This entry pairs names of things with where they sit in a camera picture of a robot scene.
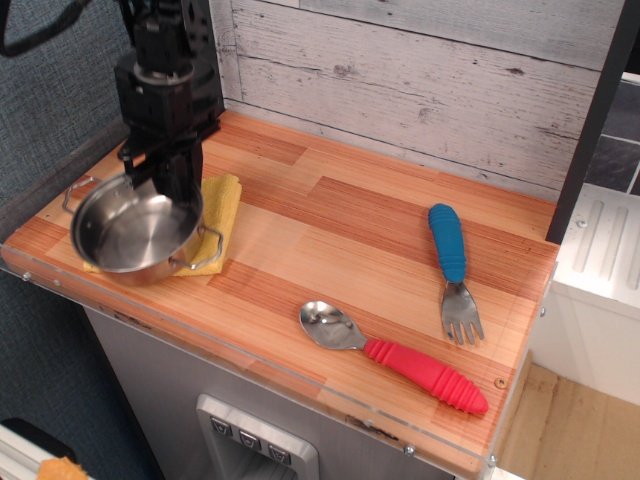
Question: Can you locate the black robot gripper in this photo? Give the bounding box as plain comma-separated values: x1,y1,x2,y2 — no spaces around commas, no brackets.
114,54,223,206

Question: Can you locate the stainless steel pot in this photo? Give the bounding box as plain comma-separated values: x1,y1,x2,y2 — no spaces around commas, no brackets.
62,174,225,287

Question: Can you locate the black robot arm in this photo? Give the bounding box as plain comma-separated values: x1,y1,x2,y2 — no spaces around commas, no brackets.
114,1,224,204

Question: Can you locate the yellow folded cloth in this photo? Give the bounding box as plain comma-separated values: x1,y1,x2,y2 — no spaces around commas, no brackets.
83,174,242,276

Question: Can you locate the grey toy dispenser panel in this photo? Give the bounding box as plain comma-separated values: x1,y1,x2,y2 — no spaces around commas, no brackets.
196,394,320,479

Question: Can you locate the orange and black object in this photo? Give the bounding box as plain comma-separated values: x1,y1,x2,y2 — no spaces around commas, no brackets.
1,418,91,480

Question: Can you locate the white toy sink unit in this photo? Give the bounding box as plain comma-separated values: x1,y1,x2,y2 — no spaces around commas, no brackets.
527,72,640,407

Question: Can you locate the red handled spoon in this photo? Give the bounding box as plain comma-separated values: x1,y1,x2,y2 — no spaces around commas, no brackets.
299,301,489,415

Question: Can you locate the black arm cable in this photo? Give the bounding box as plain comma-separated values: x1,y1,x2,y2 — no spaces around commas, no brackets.
0,0,94,58

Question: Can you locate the blue handled fork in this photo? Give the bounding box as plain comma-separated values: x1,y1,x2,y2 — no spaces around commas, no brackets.
428,203,484,345

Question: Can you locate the dark right shelf post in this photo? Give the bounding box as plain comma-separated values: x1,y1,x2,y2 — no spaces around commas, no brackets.
545,0,639,245

